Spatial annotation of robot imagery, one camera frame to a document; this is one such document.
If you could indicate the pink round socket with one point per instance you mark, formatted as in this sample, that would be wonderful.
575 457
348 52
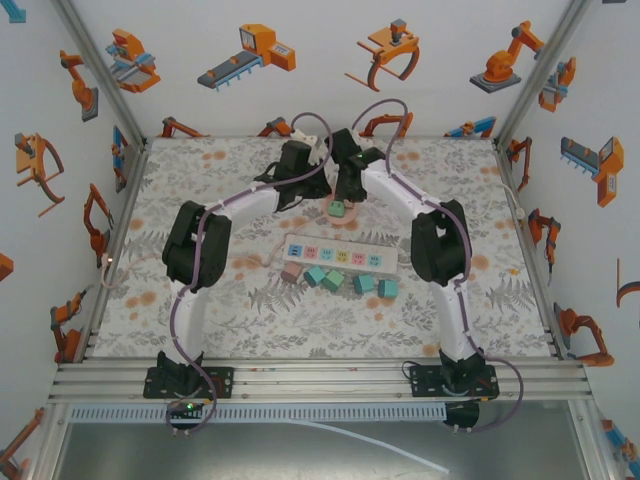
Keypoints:
345 221

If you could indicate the white power strip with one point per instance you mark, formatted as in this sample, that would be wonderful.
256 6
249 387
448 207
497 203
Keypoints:
332 255

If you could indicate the teal cube plug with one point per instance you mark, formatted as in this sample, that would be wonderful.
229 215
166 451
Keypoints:
315 276
387 289
363 284

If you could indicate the brown pink cube plug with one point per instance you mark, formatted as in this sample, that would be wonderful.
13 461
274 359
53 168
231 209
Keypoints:
291 273

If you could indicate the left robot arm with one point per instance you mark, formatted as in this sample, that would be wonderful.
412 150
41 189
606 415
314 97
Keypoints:
197 250

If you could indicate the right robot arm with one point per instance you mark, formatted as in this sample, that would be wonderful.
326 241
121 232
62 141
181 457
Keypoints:
440 245

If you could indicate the floral print tablecloth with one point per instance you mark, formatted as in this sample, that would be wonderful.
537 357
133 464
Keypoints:
300 325

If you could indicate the black connector box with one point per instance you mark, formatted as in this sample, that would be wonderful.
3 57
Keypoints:
462 412

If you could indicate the circuit board with green light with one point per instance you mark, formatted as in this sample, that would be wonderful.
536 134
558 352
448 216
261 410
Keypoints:
186 407

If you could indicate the white plastic tube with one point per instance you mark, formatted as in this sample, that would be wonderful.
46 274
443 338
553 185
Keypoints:
442 468

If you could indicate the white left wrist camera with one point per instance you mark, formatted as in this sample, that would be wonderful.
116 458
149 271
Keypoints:
301 135

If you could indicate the aluminium frame side rail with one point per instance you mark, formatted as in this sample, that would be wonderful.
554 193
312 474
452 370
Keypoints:
135 175
531 250

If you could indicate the aluminium frame cross rail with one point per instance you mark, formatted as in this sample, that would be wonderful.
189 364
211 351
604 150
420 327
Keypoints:
320 385

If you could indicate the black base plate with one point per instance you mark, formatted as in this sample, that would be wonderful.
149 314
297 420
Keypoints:
422 382
222 382

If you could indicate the aluminium frame post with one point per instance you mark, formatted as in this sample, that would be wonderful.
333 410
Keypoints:
102 70
541 70

